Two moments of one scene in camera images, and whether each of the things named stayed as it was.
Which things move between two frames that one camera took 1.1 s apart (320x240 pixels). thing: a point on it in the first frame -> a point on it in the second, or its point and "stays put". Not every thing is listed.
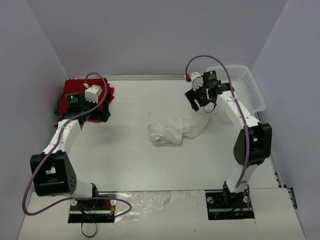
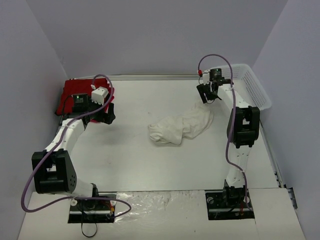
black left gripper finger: [105, 114] -> [110, 116]
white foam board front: [174, 215] stays put
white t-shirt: [174, 129] stays put
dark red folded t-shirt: [78, 86] stays put
